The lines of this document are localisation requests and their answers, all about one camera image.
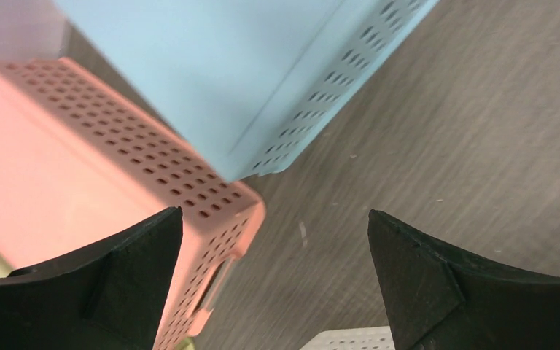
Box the grey basket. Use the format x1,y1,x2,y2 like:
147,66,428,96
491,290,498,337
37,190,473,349
301,326,395,350

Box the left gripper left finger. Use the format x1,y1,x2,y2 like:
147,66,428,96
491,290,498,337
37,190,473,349
0,206,184,350

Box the pink perforated basket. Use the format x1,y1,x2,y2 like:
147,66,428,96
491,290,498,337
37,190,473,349
0,58,265,349

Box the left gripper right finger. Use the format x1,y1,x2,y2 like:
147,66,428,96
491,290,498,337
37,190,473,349
367,210,560,349

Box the light blue basket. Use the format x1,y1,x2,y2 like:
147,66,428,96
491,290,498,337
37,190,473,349
56,0,435,182

